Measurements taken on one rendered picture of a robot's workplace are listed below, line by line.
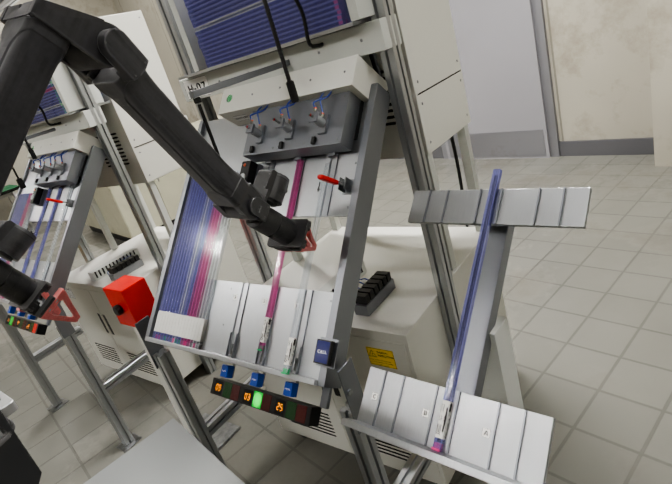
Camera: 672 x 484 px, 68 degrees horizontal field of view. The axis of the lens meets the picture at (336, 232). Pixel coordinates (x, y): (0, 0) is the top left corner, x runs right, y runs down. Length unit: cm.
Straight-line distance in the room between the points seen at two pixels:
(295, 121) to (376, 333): 61
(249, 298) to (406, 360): 45
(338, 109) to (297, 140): 13
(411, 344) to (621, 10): 312
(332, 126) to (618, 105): 319
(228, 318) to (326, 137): 53
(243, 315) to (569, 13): 342
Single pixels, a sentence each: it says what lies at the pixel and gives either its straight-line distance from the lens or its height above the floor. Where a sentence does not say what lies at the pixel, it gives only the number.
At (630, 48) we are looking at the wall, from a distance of 407.
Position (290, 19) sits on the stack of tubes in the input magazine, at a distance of 133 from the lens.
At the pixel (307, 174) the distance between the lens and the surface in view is 128.
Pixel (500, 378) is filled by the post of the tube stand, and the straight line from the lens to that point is 102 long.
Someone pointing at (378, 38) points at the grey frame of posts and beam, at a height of 134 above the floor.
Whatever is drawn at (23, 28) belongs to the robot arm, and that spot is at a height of 148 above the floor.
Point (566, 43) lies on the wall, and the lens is 421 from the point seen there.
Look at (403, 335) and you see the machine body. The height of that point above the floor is 62.
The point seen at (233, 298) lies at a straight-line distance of 135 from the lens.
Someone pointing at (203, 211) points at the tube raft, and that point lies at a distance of 153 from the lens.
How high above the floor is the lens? 137
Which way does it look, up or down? 21 degrees down
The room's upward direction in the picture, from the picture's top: 17 degrees counter-clockwise
